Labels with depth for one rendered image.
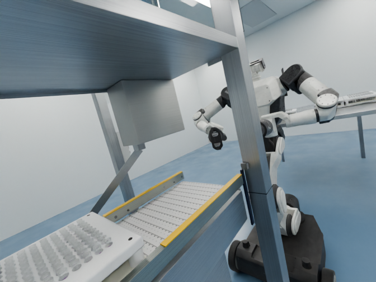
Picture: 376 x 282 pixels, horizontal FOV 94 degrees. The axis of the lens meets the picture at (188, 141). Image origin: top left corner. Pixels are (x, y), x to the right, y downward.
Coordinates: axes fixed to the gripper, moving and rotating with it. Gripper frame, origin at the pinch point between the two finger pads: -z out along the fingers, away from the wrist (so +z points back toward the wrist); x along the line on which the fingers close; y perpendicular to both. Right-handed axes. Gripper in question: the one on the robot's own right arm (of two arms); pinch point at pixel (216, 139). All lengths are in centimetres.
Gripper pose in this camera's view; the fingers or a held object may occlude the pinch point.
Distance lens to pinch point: 92.0
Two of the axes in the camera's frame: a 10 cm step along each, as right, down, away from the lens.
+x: 2.4, 9.6, 1.4
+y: -9.6, 2.1, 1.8
